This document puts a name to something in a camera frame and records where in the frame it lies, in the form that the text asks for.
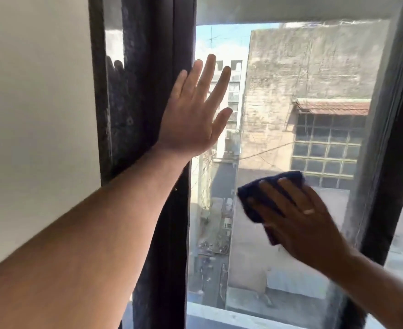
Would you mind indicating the person's right hand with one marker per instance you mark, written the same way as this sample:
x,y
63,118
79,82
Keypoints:
x,y
308,229

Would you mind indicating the person's left hand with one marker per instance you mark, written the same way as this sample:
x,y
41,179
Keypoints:
x,y
187,123

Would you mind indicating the person's left little finger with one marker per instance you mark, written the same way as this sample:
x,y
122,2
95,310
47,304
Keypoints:
x,y
177,90

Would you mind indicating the person's left thumb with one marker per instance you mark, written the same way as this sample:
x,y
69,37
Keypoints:
x,y
222,120

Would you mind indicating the person's right middle finger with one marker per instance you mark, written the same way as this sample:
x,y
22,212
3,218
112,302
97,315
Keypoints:
x,y
273,197

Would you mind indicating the person's right little finger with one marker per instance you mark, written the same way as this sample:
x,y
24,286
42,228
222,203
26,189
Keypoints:
x,y
314,197

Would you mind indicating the person's left middle finger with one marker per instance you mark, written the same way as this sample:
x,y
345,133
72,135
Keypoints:
x,y
206,74

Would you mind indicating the person's right thumb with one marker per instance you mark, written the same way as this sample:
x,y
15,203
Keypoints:
x,y
272,231

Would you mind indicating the dark blue cleaning cloth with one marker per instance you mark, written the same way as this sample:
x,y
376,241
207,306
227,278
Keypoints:
x,y
247,192

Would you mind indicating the person's right forearm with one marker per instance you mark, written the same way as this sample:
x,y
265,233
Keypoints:
x,y
376,291

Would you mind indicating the person's left forearm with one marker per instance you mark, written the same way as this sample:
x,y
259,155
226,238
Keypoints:
x,y
85,243

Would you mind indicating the white high-rise building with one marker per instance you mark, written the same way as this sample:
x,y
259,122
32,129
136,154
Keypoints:
x,y
234,89

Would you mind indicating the rooftop antenna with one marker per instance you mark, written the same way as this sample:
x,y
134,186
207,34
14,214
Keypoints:
x,y
211,42

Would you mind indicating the large window glass pane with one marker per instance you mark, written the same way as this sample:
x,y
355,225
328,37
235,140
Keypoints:
x,y
273,270

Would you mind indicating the gridded factory window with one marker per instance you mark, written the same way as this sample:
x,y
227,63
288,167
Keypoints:
x,y
325,150

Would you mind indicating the grey concrete building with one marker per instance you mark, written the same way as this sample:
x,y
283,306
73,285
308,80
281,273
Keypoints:
x,y
290,65

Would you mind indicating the red tiled awning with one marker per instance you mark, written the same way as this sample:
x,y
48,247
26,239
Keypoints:
x,y
332,106

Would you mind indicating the white window sill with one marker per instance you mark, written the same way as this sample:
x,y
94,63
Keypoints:
x,y
222,318

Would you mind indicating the wide dark window frame post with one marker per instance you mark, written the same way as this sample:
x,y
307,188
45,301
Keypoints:
x,y
146,82

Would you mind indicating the slim dark window frame post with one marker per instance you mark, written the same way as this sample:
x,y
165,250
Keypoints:
x,y
386,167

